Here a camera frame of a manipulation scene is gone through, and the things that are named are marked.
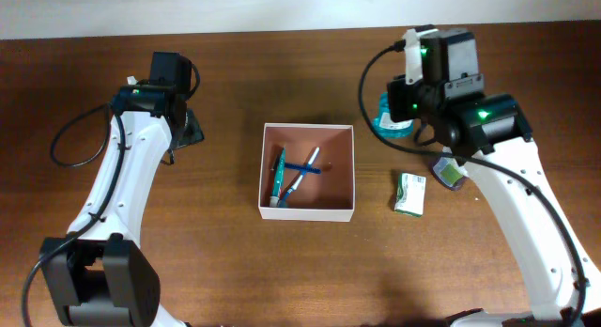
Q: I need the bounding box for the teal mouthwash bottle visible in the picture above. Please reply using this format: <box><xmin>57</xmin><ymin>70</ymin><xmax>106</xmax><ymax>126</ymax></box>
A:
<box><xmin>372</xmin><ymin>92</ymin><xmax>413</xmax><ymax>139</ymax></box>

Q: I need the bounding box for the blue white toothbrush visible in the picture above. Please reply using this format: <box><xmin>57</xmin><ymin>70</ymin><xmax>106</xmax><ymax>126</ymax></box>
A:
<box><xmin>277</xmin><ymin>147</ymin><xmax>319</xmax><ymax>208</ymax></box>

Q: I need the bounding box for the green white soap packet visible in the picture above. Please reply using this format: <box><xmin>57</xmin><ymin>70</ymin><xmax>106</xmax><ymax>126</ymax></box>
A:
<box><xmin>393</xmin><ymin>173</ymin><xmax>426</xmax><ymax>217</ymax></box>

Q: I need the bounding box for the clear foam soap dispenser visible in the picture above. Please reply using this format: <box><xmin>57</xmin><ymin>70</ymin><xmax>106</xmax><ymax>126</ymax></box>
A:
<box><xmin>430</xmin><ymin>157</ymin><xmax>469</xmax><ymax>191</ymax></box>

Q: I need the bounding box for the pink open cardboard box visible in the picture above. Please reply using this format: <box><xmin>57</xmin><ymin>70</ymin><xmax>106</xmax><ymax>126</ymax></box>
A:
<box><xmin>257</xmin><ymin>123</ymin><xmax>356</xmax><ymax>223</ymax></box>

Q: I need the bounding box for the teal toothpaste tube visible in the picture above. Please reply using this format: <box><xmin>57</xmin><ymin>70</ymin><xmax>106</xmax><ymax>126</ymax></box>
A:
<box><xmin>270</xmin><ymin>148</ymin><xmax>285</xmax><ymax>208</ymax></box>

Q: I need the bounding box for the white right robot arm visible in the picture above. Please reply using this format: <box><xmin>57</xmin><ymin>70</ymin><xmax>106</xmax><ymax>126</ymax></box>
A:
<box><xmin>388</xmin><ymin>25</ymin><xmax>600</xmax><ymax>326</ymax></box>

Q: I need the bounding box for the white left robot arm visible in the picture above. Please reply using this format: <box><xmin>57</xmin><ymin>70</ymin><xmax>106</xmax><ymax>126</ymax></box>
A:
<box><xmin>21</xmin><ymin>52</ymin><xmax>204</xmax><ymax>326</ymax></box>

